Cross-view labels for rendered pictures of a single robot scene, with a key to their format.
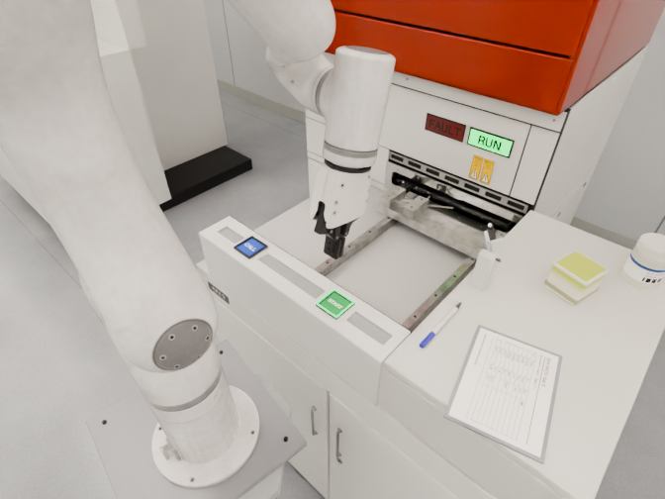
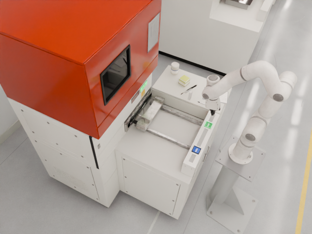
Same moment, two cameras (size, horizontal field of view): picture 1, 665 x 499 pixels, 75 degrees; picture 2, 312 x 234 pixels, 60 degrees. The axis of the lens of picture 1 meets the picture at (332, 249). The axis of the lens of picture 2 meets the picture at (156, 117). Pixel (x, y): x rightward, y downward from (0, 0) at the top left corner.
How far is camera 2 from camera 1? 204 cm
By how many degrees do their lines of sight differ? 70
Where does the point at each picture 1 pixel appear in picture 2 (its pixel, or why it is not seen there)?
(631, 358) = (199, 78)
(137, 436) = (248, 167)
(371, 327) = (211, 117)
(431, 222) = (151, 114)
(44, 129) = not seen: hidden behind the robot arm
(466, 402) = (222, 100)
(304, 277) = (201, 133)
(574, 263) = (184, 79)
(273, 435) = (234, 140)
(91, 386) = not seen: outside the picture
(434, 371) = not seen: hidden behind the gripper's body
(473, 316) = (199, 99)
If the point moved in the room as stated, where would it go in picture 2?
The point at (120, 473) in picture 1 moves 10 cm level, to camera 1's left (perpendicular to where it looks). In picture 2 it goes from (256, 166) to (263, 178)
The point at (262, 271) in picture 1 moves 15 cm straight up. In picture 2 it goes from (204, 144) to (208, 131)
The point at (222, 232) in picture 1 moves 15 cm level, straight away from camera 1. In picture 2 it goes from (191, 161) to (174, 172)
